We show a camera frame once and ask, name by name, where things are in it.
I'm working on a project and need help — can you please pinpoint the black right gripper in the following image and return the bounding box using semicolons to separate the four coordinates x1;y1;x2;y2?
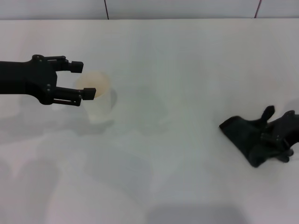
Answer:
260;110;299;153

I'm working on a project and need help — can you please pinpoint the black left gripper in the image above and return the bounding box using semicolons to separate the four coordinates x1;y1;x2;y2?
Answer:
0;54;97;107

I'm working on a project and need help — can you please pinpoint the white paper cup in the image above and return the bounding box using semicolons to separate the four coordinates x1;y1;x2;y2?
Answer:
74;70;117;125

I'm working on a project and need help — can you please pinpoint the dark blue rag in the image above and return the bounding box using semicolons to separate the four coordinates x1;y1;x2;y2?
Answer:
219;105;295;168

